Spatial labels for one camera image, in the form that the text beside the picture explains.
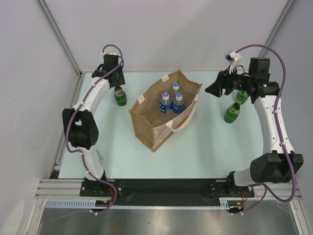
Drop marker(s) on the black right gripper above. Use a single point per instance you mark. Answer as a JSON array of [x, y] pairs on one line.
[[222, 82]]

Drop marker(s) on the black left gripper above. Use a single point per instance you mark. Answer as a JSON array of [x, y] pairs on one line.
[[121, 81]]

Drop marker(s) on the green Perrier glass bottle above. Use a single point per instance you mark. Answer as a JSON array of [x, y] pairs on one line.
[[120, 96]]

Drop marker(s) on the blue cap plastic bottle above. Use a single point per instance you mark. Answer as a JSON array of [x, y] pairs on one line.
[[175, 89]]

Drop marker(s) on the blue label water bottle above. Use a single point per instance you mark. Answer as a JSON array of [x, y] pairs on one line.
[[165, 105]]

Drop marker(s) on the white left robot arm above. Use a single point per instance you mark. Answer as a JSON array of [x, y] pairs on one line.
[[80, 129]]

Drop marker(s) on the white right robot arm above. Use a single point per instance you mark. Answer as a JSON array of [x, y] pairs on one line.
[[279, 162]]

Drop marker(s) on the tan canvas jute bag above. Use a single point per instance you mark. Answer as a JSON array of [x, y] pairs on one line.
[[149, 126]]

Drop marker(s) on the clear glass bottle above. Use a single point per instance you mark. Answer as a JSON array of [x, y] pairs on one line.
[[100, 157]]

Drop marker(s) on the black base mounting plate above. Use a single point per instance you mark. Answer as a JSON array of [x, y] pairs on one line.
[[165, 192]]

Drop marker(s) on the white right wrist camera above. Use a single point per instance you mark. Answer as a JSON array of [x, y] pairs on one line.
[[233, 58]]

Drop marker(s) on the aluminium frame rail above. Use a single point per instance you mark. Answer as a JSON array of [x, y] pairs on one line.
[[65, 194]]

